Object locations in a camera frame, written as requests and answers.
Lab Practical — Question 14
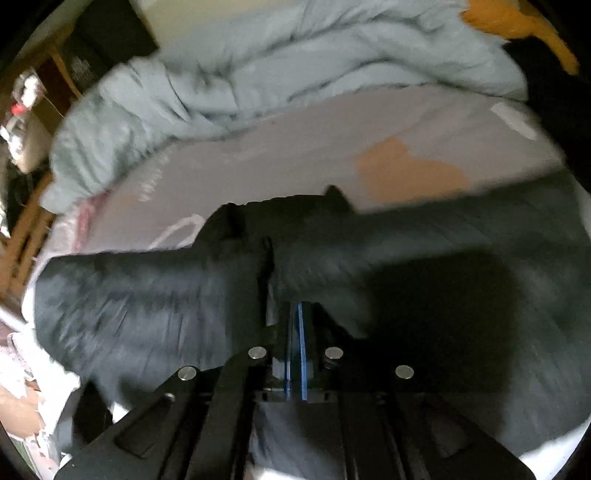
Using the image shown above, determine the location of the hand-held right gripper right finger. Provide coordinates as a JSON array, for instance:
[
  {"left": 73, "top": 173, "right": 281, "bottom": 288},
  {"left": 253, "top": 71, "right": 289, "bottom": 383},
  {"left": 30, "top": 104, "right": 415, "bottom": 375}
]
[{"left": 300, "top": 302, "right": 536, "bottom": 480}]

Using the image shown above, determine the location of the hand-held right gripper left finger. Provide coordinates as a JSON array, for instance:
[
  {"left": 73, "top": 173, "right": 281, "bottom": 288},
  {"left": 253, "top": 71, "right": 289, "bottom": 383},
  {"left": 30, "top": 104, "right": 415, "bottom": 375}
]
[{"left": 53, "top": 302, "right": 296, "bottom": 480}]

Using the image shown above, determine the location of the dark puffer jacket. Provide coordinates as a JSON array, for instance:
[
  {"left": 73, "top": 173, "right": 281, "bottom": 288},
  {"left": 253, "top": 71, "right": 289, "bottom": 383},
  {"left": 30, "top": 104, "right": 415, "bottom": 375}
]
[{"left": 32, "top": 173, "right": 589, "bottom": 462}]

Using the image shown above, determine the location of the grey printed bed sheet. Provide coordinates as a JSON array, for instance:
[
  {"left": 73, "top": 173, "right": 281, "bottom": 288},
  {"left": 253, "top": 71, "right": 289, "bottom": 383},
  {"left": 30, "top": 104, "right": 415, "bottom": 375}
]
[{"left": 88, "top": 85, "right": 568, "bottom": 259}]

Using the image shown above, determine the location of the light blue duvet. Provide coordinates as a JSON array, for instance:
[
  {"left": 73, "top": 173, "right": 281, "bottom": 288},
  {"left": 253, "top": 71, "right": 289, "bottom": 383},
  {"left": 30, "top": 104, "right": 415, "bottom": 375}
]
[{"left": 39, "top": 0, "right": 529, "bottom": 215}]

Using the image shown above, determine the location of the white and red hanging cloth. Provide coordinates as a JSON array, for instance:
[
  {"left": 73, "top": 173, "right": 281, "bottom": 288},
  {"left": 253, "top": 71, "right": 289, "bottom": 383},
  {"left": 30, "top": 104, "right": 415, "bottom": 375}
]
[{"left": 9, "top": 69, "right": 47, "bottom": 121}]

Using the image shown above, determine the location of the black hanging garment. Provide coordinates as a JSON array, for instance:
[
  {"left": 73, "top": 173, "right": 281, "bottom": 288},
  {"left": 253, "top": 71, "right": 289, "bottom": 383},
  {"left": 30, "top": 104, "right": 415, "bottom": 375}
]
[{"left": 69, "top": 0, "right": 160, "bottom": 100}]

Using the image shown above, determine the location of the yellow cloth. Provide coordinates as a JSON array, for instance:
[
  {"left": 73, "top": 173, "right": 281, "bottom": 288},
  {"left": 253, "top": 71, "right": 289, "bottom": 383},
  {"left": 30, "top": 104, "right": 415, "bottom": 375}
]
[{"left": 462, "top": 0, "right": 580, "bottom": 75}]

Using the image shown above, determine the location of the wooden bed frame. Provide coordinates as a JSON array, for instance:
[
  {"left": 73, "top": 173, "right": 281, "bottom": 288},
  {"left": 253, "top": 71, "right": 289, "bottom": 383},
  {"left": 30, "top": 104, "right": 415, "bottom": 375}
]
[{"left": 0, "top": 28, "right": 70, "bottom": 296}]

